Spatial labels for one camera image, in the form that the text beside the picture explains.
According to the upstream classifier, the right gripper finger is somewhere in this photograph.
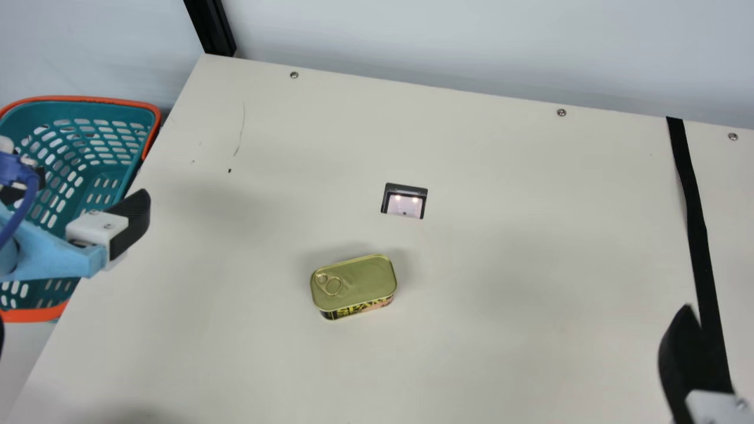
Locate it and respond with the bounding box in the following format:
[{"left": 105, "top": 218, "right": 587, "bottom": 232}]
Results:
[{"left": 659, "top": 305, "right": 754, "bottom": 424}]

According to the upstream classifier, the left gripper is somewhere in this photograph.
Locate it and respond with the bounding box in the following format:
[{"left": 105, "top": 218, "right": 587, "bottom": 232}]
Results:
[{"left": 0, "top": 188, "right": 151, "bottom": 281}]

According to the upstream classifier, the black strip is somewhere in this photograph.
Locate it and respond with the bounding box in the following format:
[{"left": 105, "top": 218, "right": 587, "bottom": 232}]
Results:
[{"left": 666, "top": 116, "right": 735, "bottom": 396}]

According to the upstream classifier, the teal shopping basket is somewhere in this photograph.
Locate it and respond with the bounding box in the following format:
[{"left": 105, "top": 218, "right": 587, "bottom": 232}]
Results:
[{"left": 0, "top": 96, "right": 162, "bottom": 323}]

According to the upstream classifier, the rectangular gold tin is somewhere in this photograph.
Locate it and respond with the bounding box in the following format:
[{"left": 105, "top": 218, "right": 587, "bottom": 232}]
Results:
[{"left": 310, "top": 254, "right": 397, "bottom": 322}]

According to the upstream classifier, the small square scanner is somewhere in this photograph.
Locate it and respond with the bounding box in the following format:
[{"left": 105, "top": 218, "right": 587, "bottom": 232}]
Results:
[{"left": 381, "top": 183, "right": 429, "bottom": 220}]

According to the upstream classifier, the blue cable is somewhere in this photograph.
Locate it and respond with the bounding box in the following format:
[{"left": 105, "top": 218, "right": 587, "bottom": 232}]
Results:
[{"left": 0, "top": 150, "right": 41, "bottom": 249}]

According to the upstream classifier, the black post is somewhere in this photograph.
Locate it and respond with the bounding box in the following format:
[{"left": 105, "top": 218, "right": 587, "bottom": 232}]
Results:
[{"left": 183, "top": 0, "right": 237, "bottom": 58}]

